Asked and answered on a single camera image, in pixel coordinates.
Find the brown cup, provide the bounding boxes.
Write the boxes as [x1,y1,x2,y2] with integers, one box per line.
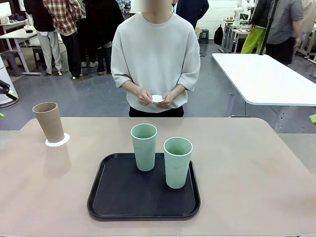
[32,102,65,144]

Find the light green cup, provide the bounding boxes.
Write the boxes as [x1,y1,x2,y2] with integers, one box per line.
[130,123,158,172]
[163,137,193,190]

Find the person's left forearm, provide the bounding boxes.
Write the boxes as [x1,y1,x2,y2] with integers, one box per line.
[171,83,187,96]

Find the person's right forearm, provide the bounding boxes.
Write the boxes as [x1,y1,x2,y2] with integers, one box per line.
[122,80,143,96]

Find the person's right hand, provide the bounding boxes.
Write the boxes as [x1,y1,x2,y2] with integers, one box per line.
[137,89,155,107]

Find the person's left hand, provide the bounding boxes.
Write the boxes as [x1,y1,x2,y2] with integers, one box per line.
[158,90,179,109]

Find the dark grey stool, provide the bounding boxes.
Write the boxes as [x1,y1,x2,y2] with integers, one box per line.
[0,51,23,77]

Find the grey background desk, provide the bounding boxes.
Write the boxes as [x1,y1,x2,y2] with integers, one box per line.
[0,29,41,75]

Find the person in black vest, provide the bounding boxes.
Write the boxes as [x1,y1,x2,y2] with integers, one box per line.
[23,0,62,75]

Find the white background table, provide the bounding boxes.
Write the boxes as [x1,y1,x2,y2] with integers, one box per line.
[211,53,316,118]

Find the person in plaid shirt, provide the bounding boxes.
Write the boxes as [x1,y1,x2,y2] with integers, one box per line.
[43,0,83,80]

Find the person in grey shirt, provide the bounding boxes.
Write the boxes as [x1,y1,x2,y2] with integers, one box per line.
[265,0,305,66]

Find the black tripod pole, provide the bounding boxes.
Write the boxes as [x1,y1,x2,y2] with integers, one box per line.
[257,0,278,55]

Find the person in lime green trousers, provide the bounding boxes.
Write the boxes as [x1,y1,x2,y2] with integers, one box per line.
[240,0,269,54]

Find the person in black coat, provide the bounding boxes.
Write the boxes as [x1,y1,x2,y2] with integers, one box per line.
[82,0,125,74]

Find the black backpack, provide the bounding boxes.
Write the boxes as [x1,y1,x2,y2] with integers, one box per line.
[213,24,224,46]

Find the person in beige sweater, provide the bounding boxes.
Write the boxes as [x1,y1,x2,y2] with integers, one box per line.
[110,0,200,118]

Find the black plastic tray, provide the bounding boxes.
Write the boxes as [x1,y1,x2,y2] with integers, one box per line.
[87,153,201,221]

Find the person in navy top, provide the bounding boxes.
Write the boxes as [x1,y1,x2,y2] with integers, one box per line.
[175,0,210,29]

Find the white round pedestal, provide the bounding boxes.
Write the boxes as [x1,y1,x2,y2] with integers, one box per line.
[0,59,18,108]

